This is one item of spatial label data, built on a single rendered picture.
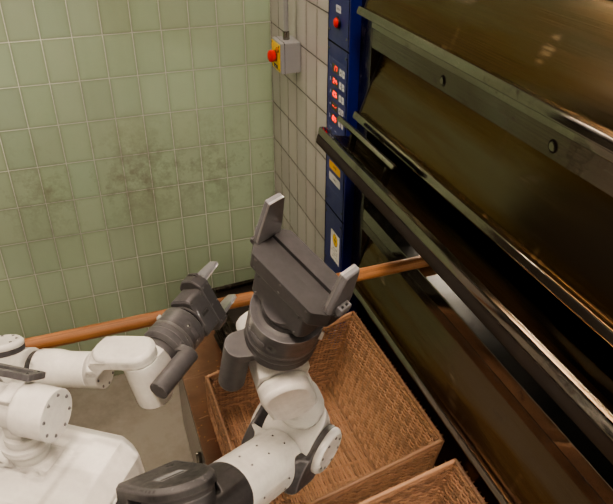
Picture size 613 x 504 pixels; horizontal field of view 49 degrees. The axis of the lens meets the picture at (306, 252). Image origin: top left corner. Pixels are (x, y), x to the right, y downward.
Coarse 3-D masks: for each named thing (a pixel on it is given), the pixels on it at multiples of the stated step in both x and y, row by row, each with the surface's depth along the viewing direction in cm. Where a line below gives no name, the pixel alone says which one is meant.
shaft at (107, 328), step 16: (416, 256) 162; (368, 272) 157; (384, 272) 158; (240, 304) 148; (112, 320) 141; (128, 320) 141; (144, 320) 142; (48, 336) 137; (64, 336) 137; (80, 336) 138; (96, 336) 140
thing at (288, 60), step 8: (272, 40) 221; (280, 40) 218; (288, 40) 218; (296, 40) 218; (272, 48) 223; (280, 48) 215; (288, 48) 216; (296, 48) 217; (280, 56) 217; (288, 56) 217; (296, 56) 218; (272, 64) 226; (280, 64) 218; (288, 64) 219; (296, 64) 220; (280, 72) 220; (288, 72) 220; (296, 72) 221
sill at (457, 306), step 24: (384, 240) 179; (432, 288) 157; (456, 312) 148; (480, 336) 140; (504, 360) 134; (504, 384) 133; (528, 384) 128; (528, 408) 127; (552, 408) 123; (552, 432) 121; (576, 432) 118; (576, 456) 115; (600, 456) 113; (600, 480) 110
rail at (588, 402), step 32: (320, 128) 170; (352, 160) 153; (384, 192) 139; (416, 224) 128; (448, 256) 118; (480, 288) 110; (512, 320) 102; (544, 352) 96; (576, 384) 90; (608, 416) 85
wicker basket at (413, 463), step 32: (352, 320) 202; (320, 352) 206; (352, 352) 201; (384, 352) 187; (320, 384) 213; (352, 384) 200; (384, 384) 183; (224, 416) 182; (352, 416) 199; (384, 416) 183; (416, 416) 169; (224, 448) 186; (352, 448) 191; (384, 448) 182; (416, 448) 168; (320, 480) 182; (352, 480) 182; (384, 480) 159
